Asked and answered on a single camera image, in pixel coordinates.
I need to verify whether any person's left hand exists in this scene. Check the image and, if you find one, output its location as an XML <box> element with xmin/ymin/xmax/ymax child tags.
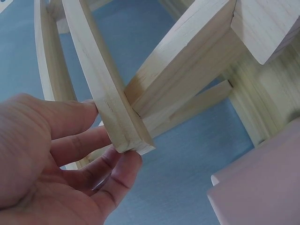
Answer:
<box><xmin>0</xmin><ymin>93</ymin><xmax>143</xmax><ymax>225</ymax></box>

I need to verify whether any pale pink block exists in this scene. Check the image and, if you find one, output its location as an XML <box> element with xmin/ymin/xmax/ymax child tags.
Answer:
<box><xmin>206</xmin><ymin>118</ymin><xmax>300</xmax><ymax>225</ymax></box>

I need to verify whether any light wooden slatted frame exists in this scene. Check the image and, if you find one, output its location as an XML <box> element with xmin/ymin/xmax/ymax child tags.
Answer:
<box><xmin>33</xmin><ymin>0</ymin><xmax>300</xmax><ymax>170</ymax></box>

